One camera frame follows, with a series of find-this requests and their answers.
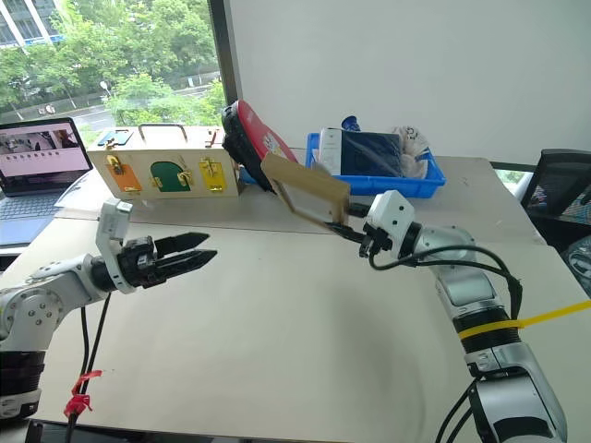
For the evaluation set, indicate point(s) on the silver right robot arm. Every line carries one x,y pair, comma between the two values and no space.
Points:
466,281

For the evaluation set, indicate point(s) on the black mesh office chair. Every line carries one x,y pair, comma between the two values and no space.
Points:
563,194

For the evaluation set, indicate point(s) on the red tape strip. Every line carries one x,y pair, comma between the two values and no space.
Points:
80,399

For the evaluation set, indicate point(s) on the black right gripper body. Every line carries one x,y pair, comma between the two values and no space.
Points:
375,242

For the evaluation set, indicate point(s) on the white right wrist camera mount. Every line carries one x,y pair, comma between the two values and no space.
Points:
392,212

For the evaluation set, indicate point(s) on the grey open laptop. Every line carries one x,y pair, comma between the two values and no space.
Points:
37,157

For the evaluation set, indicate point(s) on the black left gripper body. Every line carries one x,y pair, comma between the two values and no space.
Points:
136,267

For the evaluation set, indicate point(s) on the white crumpled plastic bag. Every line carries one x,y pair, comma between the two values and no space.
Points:
413,147

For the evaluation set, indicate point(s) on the wooden latch lock box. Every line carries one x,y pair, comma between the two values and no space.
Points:
175,171

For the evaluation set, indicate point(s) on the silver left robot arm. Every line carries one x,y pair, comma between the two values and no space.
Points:
41,314

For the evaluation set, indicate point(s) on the red and black bag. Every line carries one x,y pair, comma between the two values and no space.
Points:
251,134

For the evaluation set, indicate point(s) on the white carton box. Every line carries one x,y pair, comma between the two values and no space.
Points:
330,152

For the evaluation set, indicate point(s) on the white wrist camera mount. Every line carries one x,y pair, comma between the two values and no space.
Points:
392,212
107,226

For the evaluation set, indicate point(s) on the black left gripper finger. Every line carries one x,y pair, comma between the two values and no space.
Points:
184,241
189,263

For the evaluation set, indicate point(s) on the dark blue flat package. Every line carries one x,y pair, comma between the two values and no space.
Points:
369,154

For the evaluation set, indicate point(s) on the yellow zip tie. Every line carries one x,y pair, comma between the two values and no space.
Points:
545,317

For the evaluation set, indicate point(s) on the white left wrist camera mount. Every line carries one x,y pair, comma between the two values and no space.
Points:
107,226

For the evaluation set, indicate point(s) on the blue plastic bin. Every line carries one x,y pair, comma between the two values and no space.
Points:
392,184

